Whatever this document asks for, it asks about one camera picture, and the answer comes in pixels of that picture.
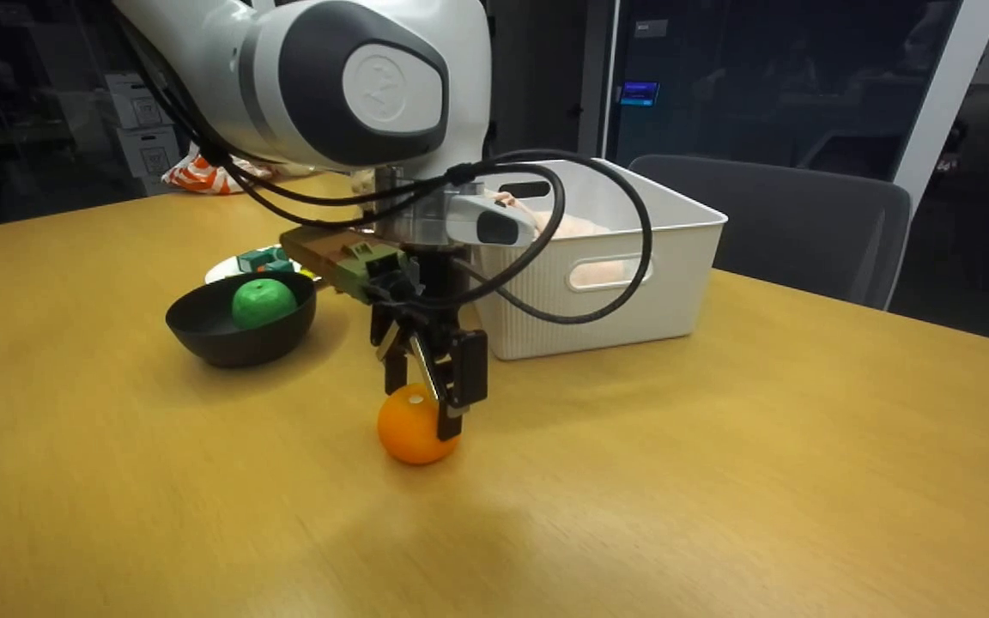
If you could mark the orange toy fruit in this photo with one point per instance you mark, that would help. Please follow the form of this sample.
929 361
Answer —
406 426

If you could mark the orange white plastic bag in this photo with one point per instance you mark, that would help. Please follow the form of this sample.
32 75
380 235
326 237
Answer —
200 177

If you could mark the white paper plate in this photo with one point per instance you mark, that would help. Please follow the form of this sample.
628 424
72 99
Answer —
227 265

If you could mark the large green block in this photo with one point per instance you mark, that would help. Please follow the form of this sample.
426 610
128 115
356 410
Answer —
263 264

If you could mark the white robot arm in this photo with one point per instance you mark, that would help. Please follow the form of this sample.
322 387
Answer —
398 87

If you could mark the white plastic bin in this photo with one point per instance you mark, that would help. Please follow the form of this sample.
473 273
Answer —
555 302

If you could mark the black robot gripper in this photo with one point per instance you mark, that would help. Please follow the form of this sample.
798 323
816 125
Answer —
417 308

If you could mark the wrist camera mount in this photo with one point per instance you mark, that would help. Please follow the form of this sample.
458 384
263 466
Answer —
351 264

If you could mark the grey office chair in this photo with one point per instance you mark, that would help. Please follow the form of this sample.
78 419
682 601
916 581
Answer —
818 230

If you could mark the green toy apple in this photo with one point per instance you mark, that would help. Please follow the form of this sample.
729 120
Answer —
257 302

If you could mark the black bowl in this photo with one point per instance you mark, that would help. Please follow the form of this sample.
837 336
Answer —
202 323

